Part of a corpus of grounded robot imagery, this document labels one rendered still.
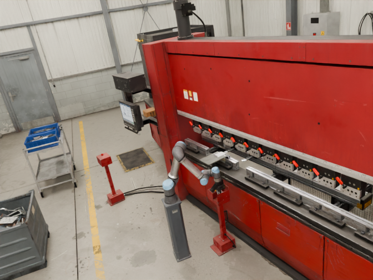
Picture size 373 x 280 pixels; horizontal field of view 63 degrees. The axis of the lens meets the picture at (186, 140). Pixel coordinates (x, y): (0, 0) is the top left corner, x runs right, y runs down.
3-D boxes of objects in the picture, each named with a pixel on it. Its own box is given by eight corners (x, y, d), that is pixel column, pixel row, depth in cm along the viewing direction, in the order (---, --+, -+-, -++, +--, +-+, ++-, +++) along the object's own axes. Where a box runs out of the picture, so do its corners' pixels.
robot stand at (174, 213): (177, 262, 353) (165, 207, 322) (172, 252, 369) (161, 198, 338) (191, 256, 358) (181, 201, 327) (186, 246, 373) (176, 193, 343)
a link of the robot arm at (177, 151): (174, 149, 298) (210, 182, 305) (177, 144, 308) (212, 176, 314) (166, 155, 304) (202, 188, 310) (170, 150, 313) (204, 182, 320)
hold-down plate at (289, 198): (273, 193, 299) (273, 191, 298) (277, 191, 302) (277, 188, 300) (299, 206, 275) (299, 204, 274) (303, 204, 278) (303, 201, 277)
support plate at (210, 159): (199, 160, 361) (198, 159, 361) (216, 152, 373) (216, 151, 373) (208, 165, 347) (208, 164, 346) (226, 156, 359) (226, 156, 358)
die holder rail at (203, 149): (185, 145, 433) (184, 139, 430) (188, 144, 436) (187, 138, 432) (206, 155, 394) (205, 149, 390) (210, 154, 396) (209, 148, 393)
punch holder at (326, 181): (317, 182, 254) (317, 165, 247) (323, 178, 258) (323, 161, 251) (333, 189, 242) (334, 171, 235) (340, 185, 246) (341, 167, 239)
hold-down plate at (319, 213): (308, 211, 267) (308, 209, 266) (312, 209, 270) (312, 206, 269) (341, 228, 244) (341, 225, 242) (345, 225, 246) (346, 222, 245)
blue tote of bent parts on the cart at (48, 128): (33, 138, 577) (30, 129, 570) (60, 131, 590) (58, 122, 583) (31, 144, 546) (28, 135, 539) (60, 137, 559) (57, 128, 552)
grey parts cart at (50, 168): (43, 176, 610) (26, 133, 572) (77, 167, 627) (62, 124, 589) (39, 199, 531) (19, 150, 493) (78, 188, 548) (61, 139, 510)
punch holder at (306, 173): (296, 174, 270) (296, 157, 263) (303, 170, 274) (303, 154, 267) (311, 180, 258) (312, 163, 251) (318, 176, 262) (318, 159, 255)
